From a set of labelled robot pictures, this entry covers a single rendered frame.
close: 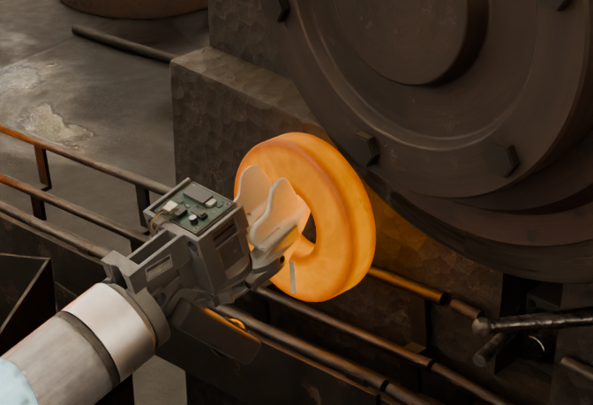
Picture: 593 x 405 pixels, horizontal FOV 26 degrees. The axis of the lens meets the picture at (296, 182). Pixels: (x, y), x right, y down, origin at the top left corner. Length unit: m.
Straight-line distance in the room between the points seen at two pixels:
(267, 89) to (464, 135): 0.47
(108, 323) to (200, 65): 0.42
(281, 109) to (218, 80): 0.09
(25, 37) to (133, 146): 0.80
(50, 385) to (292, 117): 0.39
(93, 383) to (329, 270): 0.25
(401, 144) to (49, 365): 0.32
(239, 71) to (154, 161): 1.73
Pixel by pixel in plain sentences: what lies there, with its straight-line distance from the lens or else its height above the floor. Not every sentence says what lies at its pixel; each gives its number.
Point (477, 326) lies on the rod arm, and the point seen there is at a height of 0.90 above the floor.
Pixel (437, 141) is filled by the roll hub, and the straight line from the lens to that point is 0.87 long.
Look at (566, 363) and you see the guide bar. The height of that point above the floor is 0.76.
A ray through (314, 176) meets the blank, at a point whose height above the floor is 0.88.
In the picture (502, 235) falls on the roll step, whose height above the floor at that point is 0.93.
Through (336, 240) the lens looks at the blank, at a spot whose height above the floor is 0.83.
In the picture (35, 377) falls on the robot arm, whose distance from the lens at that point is 1.00.
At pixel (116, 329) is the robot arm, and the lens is 1.02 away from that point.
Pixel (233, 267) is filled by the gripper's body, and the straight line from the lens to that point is 1.08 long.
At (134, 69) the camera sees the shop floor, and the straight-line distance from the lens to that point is 3.56.
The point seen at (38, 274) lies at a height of 0.72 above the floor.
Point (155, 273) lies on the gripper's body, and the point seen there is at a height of 0.85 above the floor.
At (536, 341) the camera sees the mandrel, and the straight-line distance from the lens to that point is 1.15.
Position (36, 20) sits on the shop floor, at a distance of 3.94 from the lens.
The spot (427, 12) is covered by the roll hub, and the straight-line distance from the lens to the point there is 0.82.
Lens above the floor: 1.40
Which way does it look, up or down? 29 degrees down
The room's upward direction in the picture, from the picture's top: straight up
